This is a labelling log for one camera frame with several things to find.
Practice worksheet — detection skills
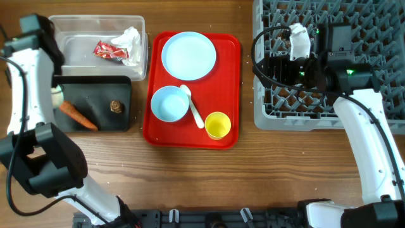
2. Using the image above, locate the clear plastic bin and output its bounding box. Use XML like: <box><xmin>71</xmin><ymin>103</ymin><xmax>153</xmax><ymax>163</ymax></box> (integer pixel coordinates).
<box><xmin>49</xmin><ymin>15</ymin><xmax>148</xmax><ymax>81</ymax></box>

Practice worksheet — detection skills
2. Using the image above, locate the brown mushroom piece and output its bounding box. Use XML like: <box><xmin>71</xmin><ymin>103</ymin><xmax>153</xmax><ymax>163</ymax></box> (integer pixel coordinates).
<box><xmin>110</xmin><ymin>100</ymin><xmax>124</xmax><ymax>113</ymax></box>

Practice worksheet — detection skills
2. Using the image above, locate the green bowl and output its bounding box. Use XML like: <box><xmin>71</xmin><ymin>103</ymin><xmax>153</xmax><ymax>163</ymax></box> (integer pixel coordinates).
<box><xmin>51</xmin><ymin>85</ymin><xmax>65</xmax><ymax>109</ymax></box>

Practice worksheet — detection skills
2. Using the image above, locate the black tray bin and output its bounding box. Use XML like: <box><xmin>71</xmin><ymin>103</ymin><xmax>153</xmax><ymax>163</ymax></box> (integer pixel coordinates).
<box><xmin>54</xmin><ymin>75</ymin><xmax>132</xmax><ymax>132</ymax></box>

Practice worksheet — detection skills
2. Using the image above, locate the yellow plastic cup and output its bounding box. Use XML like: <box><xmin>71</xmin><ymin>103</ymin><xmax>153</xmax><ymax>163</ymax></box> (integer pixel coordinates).
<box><xmin>204</xmin><ymin>111</ymin><xmax>232</xmax><ymax>140</ymax></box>

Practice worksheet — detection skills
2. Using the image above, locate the white plastic spoon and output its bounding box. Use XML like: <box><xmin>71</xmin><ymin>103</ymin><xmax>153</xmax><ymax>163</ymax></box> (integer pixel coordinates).
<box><xmin>180</xmin><ymin>84</ymin><xmax>204</xmax><ymax>129</ymax></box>

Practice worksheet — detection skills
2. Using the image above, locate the light blue plate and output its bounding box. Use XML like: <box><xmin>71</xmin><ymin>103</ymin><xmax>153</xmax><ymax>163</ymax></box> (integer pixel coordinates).
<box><xmin>161</xmin><ymin>32</ymin><xmax>216</xmax><ymax>81</ymax></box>

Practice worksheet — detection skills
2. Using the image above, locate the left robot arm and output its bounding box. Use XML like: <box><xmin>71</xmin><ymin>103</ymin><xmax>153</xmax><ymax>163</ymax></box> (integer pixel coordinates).
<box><xmin>1</xmin><ymin>14</ymin><xmax>142</xmax><ymax>227</ymax></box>

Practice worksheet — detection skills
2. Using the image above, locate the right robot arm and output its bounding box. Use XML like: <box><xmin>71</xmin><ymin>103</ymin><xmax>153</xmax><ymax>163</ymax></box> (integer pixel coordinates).
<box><xmin>253</xmin><ymin>23</ymin><xmax>404</xmax><ymax>227</ymax></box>

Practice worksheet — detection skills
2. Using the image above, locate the red snack wrapper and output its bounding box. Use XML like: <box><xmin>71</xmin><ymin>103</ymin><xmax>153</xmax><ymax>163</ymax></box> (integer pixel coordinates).
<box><xmin>93</xmin><ymin>41</ymin><xmax>129</xmax><ymax>60</ymax></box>

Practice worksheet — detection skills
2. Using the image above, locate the orange carrot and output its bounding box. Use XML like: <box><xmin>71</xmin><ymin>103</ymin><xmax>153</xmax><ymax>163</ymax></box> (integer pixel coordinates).
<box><xmin>59</xmin><ymin>101</ymin><xmax>98</xmax><ymax>131</ymax></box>

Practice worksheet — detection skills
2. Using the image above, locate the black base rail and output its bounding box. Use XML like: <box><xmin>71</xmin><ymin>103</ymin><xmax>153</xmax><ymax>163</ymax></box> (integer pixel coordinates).
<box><xmin>72</xmin><ymin>207</ymin><xmax>301</xmax><ymax>228</ymax></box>

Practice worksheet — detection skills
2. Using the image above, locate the grey dishwasher rack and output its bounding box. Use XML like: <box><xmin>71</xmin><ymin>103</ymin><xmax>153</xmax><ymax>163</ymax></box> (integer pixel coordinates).
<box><xmin>252</xmin><ymin>0</ymin><xmax>404</xmax><ymax>134</ymax></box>

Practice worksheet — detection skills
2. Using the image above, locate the light blue bowl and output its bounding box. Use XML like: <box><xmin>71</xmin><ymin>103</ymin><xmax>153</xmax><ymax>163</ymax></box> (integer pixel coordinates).
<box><xmin>150</xmin><ymin>85</ymin><xmax>190</xmax><ymax>122</ymax></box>

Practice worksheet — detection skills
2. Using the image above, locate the red serving tray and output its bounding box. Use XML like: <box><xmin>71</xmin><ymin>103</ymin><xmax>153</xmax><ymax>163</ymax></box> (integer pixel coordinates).
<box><xmin>143</xmin><ymin>31</ymin><xmax>240</xmax><ymax>149</ymax></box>

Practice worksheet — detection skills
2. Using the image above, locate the white napkin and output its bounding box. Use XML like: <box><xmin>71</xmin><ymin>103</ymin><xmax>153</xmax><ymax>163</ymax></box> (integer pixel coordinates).
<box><xmin>111</xmin><ymin>27</ymin><xmax>142</xmax><ymax>67</ymax></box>

